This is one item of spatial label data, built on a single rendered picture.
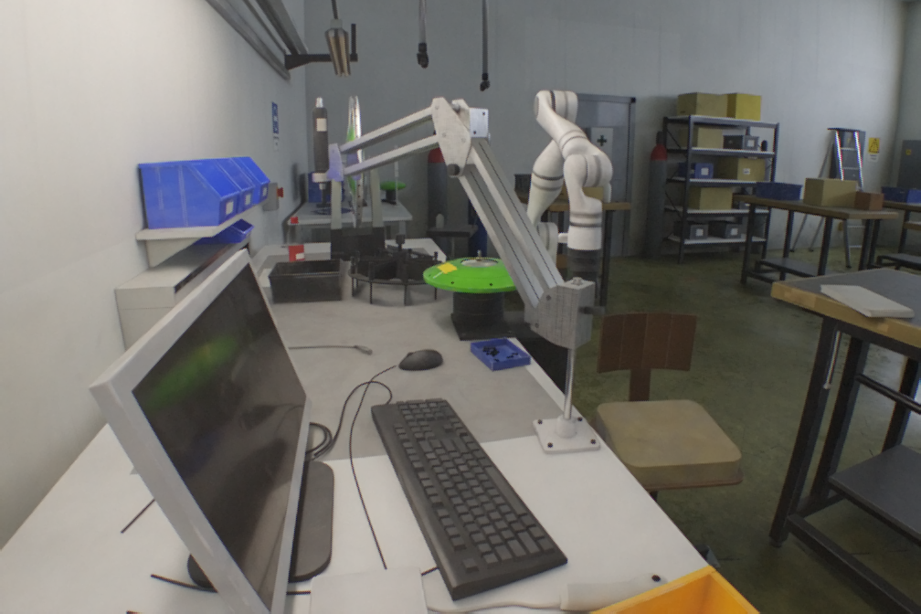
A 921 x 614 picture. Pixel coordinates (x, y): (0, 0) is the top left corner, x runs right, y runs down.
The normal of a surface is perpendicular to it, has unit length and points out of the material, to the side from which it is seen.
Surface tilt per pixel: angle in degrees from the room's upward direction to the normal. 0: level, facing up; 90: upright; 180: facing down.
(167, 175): 92
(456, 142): 90
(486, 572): 6
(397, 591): 0
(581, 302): 90
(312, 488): 0
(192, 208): 92
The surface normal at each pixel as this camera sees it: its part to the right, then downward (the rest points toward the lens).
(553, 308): -0.69, 0.17
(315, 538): 0.00, -0.97
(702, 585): 0.31, 0.15
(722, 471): -0.02, 0.24
